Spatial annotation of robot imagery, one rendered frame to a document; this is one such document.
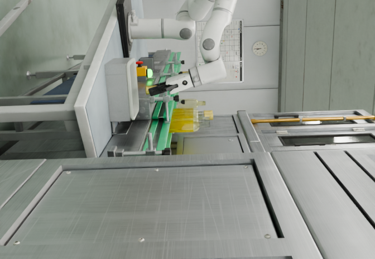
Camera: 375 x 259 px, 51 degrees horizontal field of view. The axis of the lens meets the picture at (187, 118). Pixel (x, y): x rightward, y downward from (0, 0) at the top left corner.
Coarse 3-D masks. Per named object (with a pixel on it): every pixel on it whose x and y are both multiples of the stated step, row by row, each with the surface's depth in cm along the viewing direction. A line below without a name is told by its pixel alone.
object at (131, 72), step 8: (128, 64) 147; (128, 72) 146; (136, 72) 163; (128, 80) 147; (136, 80) 164; (128, 88) 148; (136, 88) 165; (128, 96) 150; (136, 96) 166; (136, 104) 166; (136, 112) 161
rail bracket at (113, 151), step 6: (150, 132) 107; (150, 138) 107; (150, 144) 107; (108, 150) 106; (114, 150) 107; (120, 150) 108; (150, 150) 107; (162, 150) 108; (168, 150) 107; (108, 156) 107; (114, 156) 107; (120, 156) 107
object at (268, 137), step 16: (240, 112) 247; (288, 112) 250; (304, 112) 249; (320, 112) 249; (336, 112) 248; (352, 112) 248; (208, 128) 229; (224, 128) 227; (240, 128) 223; (256, 128) 222; (272, 128) 220; (288, 128) 219; (304, 128) 218; (320, 128) 218; (336, 128) 218; (352, 128) 218; (368, 128) 218; (176, 144) 206; (256, 144) 192; (272, 144) 202; (288, 144) 200; (304, 144) 195; (320, 144) 195; (336, 144) 198; (352, 144) 197; (368, 144) 191
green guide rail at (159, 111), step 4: (180, 60) 342; (180, 64) 321; (176, 72) 285; (172, 96) 212; (172, 100) 203; (160, 104) 196; (164, 104) 197; (168, 104) 195; (172, 104) 197; (156, 108) 189; (160, 108) 190; (164, 108) 190; (168, 108) 188; (156, 112) 182; (160, 112) 183; (164, 112) 182; (152, 116) 176; (156, 116) 176; (160, 116) 177; (164, 116) 175
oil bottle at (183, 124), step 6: (174, 120) 182; (180, 120) 182; (186, 120) 181; (192, 120) 181; (198, 120) 183; (174, 126) 181; (180, 126) 181; (186, 126) 181; (192, 126) 181; (198, 126) 182
